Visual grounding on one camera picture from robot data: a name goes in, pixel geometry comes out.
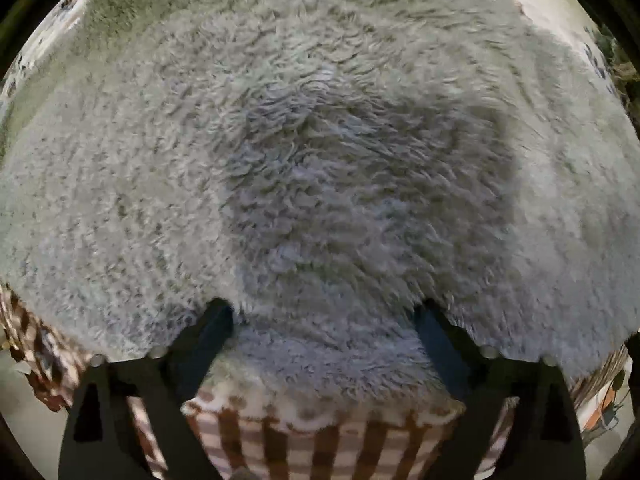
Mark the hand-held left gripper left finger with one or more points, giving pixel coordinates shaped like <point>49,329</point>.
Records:
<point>200,355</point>

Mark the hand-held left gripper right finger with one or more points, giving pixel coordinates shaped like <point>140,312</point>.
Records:
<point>440,355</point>

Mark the fluffy grey fleece blanket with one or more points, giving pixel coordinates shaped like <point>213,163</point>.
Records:
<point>310,160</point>

